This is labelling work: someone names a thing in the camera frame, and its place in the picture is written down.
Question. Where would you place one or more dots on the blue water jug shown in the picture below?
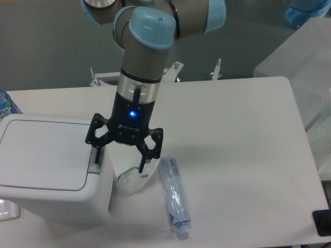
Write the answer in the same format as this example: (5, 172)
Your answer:
(300, 11)

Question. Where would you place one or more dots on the black device table corner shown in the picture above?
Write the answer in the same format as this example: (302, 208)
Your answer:
(322, 222)

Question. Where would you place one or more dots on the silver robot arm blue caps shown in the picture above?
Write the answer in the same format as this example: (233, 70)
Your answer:
(146, 32)

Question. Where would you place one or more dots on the crushed clear plastic bottle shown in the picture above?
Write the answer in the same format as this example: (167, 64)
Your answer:
(177, 207)

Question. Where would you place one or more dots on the white push-top trash can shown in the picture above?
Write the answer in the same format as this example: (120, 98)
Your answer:
(48, 169)

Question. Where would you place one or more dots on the metal table clamp bolt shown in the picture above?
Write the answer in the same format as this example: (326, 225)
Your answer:
(216, 75)

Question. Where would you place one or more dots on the blue labelled bottle left edge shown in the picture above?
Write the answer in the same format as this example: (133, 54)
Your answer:
(7, 105)

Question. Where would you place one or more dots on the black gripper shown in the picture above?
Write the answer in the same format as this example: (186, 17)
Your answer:
(130, 121)

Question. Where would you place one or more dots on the crumpled clear plastic wrapper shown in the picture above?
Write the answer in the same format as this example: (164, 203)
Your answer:
(131, 181)

